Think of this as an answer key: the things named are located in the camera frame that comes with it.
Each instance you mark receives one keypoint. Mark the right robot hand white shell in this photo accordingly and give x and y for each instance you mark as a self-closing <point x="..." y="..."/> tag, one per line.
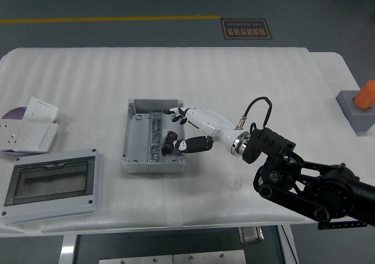
<point x="205" y="120"/>

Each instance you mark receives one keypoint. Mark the black cylindrical battery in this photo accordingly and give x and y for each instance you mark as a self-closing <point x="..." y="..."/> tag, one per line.
<point x="168" y="142"/>

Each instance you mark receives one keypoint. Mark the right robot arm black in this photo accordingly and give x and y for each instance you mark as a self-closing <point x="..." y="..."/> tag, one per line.
<point x="337" y="187"/>

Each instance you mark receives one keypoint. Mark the grey plastic junction box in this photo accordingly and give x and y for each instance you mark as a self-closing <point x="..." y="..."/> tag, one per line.
<point x="136" y="140"/>

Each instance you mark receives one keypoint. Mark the white foam mat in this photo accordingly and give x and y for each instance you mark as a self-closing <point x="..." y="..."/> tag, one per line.
<point x="205" y="79"/>

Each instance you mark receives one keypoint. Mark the black floor sign orange text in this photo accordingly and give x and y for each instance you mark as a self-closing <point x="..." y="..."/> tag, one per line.
<point x="246" y="29"/>

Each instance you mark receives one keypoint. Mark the grey metal plate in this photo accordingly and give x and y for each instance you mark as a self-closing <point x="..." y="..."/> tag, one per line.
<point x="209" y="258"/>
<point x="134" y="260"/>

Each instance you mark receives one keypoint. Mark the grey block base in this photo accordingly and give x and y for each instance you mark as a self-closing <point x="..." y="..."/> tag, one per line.
<point x="348" y="114"/>

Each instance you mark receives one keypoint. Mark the white table leg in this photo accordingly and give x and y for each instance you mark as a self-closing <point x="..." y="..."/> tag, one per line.
<point x="288" y="246"/>
<point x="68" y="249"/>

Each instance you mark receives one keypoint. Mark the orange cylinder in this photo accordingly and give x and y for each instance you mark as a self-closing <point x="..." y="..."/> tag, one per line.
<point x="366" y="96"/>

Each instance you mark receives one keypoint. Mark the black table control panel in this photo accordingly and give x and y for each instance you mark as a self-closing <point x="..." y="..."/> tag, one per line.
<point x="345" y="225"/>

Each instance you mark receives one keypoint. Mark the grey cover with clear window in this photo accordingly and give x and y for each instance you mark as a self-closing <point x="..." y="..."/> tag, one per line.
<point x="52" y="208"/>

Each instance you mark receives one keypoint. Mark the purple disc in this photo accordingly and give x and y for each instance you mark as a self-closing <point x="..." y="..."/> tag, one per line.
<point x="16" y="113"/>

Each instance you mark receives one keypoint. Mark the metal rail strip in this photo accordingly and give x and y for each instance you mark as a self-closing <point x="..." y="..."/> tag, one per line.
<point x="154" y="138"/>

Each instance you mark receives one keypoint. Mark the metal bracket under table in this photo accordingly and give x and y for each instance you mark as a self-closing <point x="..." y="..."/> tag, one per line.
<point x="251" y="235"/>

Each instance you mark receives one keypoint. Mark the white wall switch panel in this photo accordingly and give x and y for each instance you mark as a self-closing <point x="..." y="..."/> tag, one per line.
<point x="35" y="138"/>

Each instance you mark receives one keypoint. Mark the white wall socket panel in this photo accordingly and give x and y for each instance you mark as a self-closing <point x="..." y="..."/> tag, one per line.
<point x="8" y="132"/>

